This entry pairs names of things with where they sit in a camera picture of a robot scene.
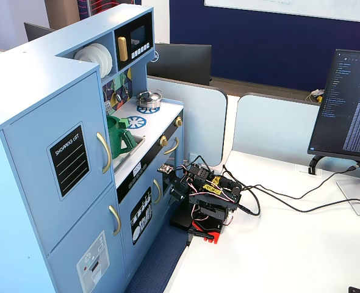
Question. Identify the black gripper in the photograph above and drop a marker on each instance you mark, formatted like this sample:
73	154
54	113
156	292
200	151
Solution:
176	185

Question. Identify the blue dishwasher decal cabinet door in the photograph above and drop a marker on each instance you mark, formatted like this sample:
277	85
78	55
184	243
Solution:
126	213

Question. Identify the red robot base clamp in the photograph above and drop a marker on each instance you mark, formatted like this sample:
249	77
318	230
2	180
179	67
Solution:
206	227

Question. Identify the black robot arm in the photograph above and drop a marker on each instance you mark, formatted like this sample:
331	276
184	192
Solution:
225	186

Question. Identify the blue toy oven door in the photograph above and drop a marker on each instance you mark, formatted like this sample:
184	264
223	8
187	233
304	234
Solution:
171	164

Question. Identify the blue ice dispenser fridge door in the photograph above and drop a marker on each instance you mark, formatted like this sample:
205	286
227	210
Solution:
67	244

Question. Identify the blue shopping list fridge door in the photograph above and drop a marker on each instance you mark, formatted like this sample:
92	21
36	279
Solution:
30	183

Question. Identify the black toy microwave door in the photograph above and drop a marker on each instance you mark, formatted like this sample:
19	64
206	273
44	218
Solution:
137	36

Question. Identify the brown wooden cabinet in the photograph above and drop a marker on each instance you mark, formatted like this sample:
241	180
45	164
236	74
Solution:
61	13

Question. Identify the gold stove knob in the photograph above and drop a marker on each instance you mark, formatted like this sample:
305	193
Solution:
163	141
178	121

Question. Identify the silver toy sink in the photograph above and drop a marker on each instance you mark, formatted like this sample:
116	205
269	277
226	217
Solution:
134	149

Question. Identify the light blue desk partition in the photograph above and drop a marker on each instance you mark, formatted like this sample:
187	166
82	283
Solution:
198	122
274	125

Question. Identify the green plastic pitcher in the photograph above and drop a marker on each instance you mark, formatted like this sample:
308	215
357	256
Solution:
116	140

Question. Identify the silver toy pot with lid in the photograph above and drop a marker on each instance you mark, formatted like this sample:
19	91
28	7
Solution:
149	99

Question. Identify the hanging metal toy utensil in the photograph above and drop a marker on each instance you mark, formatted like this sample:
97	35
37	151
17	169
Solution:
118	97

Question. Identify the black Dell monitor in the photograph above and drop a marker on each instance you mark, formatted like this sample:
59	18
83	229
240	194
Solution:
183	64

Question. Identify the white toy plate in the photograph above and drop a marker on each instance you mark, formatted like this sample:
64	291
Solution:
87	56
110	59
105	62

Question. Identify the light blue toy kitchen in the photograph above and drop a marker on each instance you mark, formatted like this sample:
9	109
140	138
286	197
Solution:
30	76

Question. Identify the silver monitor stand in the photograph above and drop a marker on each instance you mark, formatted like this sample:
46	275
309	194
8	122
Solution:
355	192

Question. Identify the computer monitor showing code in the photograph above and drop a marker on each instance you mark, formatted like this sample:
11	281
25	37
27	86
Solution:
344	107

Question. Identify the dark grey monitor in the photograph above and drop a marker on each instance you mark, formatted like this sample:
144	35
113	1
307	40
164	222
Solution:
36	32

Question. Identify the white whiteboard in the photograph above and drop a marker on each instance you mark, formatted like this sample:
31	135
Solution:
290	6

